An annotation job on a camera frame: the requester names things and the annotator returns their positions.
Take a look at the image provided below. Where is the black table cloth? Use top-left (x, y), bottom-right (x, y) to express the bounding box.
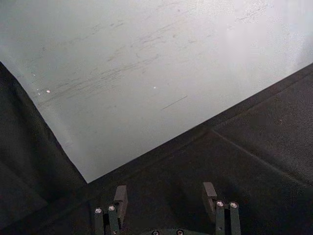
top-left (0, 61), bottom-right (313, 235)

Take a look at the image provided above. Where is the plain pale wall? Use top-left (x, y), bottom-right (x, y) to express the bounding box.
top-left (0, 0), bottom-right (313, 184)

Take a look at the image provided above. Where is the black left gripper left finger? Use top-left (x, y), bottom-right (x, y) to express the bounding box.
top-left (94, 185), bottom-right (129, 235)

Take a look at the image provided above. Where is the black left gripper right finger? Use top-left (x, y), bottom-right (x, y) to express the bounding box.
top-left (201, 182), bottom-right (242, 235)

